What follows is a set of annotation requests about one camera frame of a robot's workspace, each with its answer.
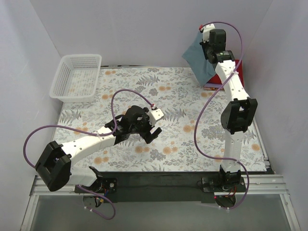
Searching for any folded lilac t shirt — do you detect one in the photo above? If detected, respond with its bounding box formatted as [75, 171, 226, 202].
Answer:
[204, 82, 222, 89]

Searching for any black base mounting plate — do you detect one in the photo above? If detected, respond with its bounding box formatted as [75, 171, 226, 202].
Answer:
[74, 172, 257, 207]

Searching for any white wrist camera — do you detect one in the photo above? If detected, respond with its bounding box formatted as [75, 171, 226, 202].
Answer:
[146, 108, 164, 126]
[199, 23, 216, 45]

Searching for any floral patterned table mat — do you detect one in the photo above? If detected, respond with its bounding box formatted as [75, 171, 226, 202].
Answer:
[45, 66, 268, 172]

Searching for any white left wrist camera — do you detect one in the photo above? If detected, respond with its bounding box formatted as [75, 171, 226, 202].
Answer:
[146, 108, 164, 126]

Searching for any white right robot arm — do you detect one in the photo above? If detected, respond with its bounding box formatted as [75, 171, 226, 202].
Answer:
[200, 24, 257, 191]

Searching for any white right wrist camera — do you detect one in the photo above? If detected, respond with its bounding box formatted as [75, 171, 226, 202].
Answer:
[199, 23, 216, 45]

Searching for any white plastic mesh basket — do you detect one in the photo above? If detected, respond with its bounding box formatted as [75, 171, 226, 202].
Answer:
[49, 54, 102, 103]

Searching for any aluminium extrusion rail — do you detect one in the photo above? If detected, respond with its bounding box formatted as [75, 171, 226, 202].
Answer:
[20, 174, 300, 231]

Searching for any folded red t shirt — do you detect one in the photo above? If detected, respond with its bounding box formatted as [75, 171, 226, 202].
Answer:
[208, 62, 244, 86]

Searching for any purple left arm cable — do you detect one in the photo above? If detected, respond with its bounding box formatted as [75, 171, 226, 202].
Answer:
[23, 89, 156, 220]

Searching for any blue-grey t shirt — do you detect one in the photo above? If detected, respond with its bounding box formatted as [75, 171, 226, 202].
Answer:
[182, 32, 216, 86]

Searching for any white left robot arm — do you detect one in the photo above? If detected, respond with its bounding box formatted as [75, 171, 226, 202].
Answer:
[35, 105, 164, 193]

